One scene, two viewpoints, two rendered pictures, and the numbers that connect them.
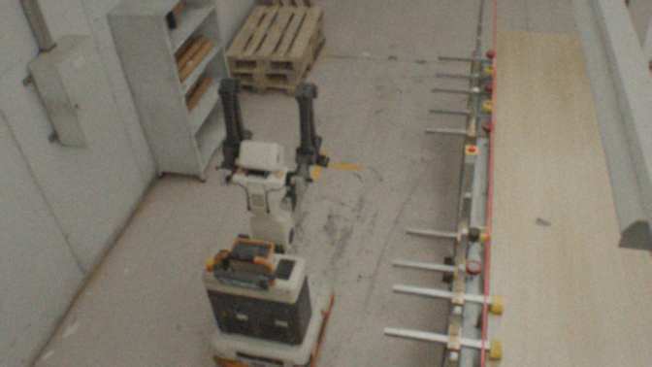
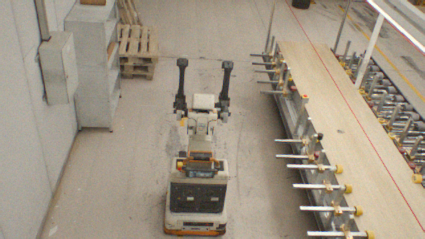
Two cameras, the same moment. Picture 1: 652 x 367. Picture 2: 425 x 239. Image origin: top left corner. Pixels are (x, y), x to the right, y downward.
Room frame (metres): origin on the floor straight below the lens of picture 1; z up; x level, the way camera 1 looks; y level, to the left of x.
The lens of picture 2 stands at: (-0.36, 1.47, 3.32)
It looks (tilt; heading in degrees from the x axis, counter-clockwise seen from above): 35 degrees down; 335
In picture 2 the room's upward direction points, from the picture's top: 6 degrees clockwise
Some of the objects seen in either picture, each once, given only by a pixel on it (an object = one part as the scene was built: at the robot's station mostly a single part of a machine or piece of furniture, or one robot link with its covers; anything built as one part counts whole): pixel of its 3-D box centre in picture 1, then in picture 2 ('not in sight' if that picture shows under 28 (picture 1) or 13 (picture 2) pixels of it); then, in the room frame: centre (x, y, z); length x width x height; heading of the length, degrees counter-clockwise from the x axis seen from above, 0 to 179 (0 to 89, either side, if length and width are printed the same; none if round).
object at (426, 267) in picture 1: (434, 268); (297, 157); (1.97, -0.56, 0.84); 0.43 x 0.03 x 0.04; 72
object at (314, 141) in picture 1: (309, 118); (225, 81); (2.63, 0.01, 1.40); 0.11 x 0.06 x 0.43; 72
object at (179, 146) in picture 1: (182, 77); (97, 64); (4.38, 1.05, 0.78); 0.90 x 0.45 x 1.55; 162
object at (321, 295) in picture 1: (275, 318); (195, 202); (2.26, 0.36, 0.16); 0.67 x 0.64 x 0.25; 161
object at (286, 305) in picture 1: (260, 287); (198, 180); (2.18, 0.39, 0.59); 0.55 x 0.34 x 0.83; 71
